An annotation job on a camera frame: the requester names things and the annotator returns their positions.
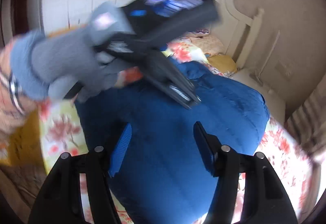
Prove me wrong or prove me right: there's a white wooden headboard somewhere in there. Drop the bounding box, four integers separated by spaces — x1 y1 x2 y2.
163 0 266 69

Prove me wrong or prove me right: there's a yellow pillow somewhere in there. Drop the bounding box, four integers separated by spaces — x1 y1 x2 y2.
207 53 239 78

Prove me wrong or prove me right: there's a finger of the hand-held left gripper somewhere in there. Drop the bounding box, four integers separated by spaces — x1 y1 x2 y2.
139 66 200 111
150 48 202 103

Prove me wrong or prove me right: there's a peach pillow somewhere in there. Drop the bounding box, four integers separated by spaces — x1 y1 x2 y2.
187 34 225 49

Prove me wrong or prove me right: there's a blue puffer jacket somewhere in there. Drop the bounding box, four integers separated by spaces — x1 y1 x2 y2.
75 61 271 221

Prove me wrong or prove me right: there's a person's left hand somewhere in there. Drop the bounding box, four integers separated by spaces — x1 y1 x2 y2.
30 2 144 102

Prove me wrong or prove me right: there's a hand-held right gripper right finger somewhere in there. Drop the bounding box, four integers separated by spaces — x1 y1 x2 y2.
193 121 299 224

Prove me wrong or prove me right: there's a white nightstand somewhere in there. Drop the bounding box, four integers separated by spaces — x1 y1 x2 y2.
231 68 288 119

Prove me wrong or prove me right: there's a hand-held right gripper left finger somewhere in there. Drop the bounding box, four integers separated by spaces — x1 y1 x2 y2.
28 122 133 224

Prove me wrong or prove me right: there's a floral bedsheet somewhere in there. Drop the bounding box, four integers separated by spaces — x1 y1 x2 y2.
38 33 317 224

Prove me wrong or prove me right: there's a purple patterned pillow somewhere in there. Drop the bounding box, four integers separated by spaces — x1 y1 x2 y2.
193 27 212 36

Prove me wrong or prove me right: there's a striped nautical curtain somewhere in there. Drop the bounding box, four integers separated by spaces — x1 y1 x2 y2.
285 77 326 162

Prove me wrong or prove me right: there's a metal rod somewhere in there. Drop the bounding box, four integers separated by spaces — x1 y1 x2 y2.
256 30 281 80

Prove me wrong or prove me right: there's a person's left forearm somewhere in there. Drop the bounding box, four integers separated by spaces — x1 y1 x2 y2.
0 30 51 143

